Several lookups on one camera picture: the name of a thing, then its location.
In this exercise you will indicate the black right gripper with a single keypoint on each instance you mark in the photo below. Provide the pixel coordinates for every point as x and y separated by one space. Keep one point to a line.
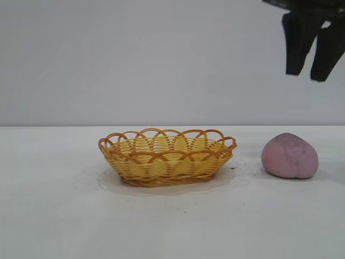
310 5

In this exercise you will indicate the yellow woven plastic basket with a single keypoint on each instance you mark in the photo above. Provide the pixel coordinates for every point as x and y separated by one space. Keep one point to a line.
161 167

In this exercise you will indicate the pink peach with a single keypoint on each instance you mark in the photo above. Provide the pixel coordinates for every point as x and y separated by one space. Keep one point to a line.
288 159

